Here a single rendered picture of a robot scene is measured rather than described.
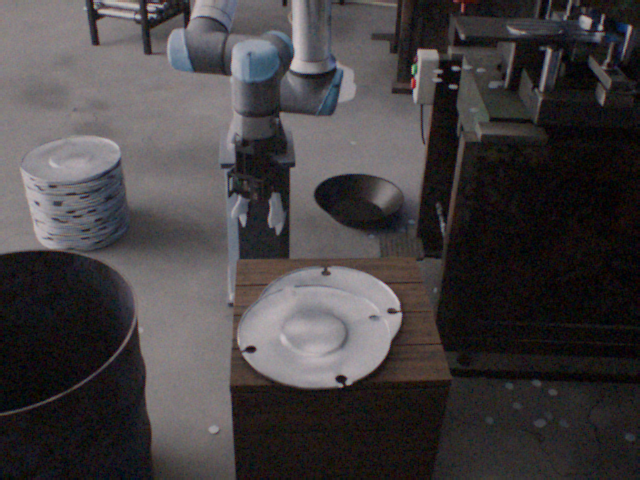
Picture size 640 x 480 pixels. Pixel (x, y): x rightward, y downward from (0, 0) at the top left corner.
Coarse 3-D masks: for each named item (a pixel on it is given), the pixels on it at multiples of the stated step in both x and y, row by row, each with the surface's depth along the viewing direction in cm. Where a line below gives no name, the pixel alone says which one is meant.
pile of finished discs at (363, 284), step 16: (288, 272) 150; (304, 272) 151; (320, 272) 151; (336, 272) 151; (352, 272) 152; (272, 288) 146; (288, 288) 146; (352, 288) 147; (368, 288) 147; (384, 288) 147; (384, 304) 143; (400, 320) 138
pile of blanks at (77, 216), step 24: (120, 168) 214; (48, 192) 202; (72, 192) 203; (96, 192) 208; (120, 192) 216; (48, 216) 207; (72, 216) 207; (96, 216) 210; (120, 216) 218; (48, 240) 213; (72, 240) 213; (96, 240) 214
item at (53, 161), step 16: (48, 144) 219; (64, 144) 220; (80, 144) 220; (96, 144) 220; (112, 144) 220; (32, 160) 210; (48, 160) 211; (64, 160) 210; (80, 160) 210; (96, 160) 212; (112, 160) 212; (32, 176) 202; (48, 176) 203; (64, 176) 203; (80, 176) 203
